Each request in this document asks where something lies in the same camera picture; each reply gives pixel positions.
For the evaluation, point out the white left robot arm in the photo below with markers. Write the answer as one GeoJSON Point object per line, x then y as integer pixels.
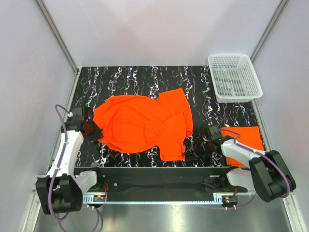
{"type": "Point", "coordinates": [60, 191]}

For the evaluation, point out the folded orange t-shirt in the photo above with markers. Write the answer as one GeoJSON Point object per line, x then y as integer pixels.
{"type": "Point", "coordinates": [249, 136]}

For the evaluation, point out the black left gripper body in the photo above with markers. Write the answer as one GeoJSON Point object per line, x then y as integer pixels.
{"type": "Point", "coordinates": [92, 125]}

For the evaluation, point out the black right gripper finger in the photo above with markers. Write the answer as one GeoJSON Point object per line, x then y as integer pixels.
{"type": "Point", "coordinates": [191, 150]}
{"type": "Point", "coordinates": [194, 158]}

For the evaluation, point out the orange t-shirt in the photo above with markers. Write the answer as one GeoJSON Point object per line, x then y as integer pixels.
{"type": "Point", "coordinates": [249, 136]}
{"type": "Point", "coordinates": [135, 123]}

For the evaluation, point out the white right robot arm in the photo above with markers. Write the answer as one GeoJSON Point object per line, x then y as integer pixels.
{"type": "Point", "coordinates": [265, 172]}

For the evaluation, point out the white slotted cable duct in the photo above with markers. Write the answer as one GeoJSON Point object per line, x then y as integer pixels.
{"type": "Point", "coordinates": [94, 199]}

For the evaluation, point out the white plastic mesh basket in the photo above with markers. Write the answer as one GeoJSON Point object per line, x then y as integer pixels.
{"type": "Point", "coordinates": [234, 78]}

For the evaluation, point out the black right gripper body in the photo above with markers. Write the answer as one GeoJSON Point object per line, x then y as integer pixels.
{"type": "Point", "coordinates": [205, 145]}

